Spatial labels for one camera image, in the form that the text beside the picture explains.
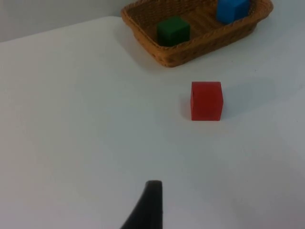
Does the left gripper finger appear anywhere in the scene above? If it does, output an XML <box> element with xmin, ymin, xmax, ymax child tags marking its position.
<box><xmin>120</xmin><ymin>180</ymin><xmax>163</xmax><ymax>229</ymax></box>

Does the red cube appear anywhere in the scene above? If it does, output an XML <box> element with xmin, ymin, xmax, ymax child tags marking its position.
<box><xmin>191</xmin><ymin>81</ymin><xmax>224</xmax><ymax>122</ymax></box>

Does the brown wicker basket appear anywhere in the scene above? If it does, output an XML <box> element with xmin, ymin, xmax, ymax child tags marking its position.
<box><xmin>121</xmin><ymin>0</ymin><xmax>274</xmax><ymax>68</ymax></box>

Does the green cube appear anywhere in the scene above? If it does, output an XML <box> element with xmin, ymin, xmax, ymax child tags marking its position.
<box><xmin>156</xmin><ymin>16</ymin><xmax>191</xmax><ymax>47</ymax></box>

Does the blue cube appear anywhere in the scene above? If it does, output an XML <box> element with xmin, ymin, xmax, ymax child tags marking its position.
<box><xmin>215</xmin><ymin>0</ymin><xmax>251</xmax><ymax>25</ymax></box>

